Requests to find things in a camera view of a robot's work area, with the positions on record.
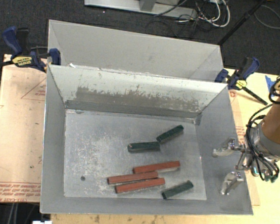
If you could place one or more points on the brown cardboard board red print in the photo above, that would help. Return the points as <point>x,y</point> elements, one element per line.
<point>19,126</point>

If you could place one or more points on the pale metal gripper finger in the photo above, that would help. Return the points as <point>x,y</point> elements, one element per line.
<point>223,150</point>
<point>232,183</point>

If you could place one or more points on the red-brown flat block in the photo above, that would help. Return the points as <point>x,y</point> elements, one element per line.
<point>132,178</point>
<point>140,185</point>
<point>156,167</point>

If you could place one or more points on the grey metal bin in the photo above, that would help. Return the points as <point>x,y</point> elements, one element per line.
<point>96,149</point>

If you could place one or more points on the dark green flat block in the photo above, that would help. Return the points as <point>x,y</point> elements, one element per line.
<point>178,190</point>
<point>170,134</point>
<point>144,146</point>

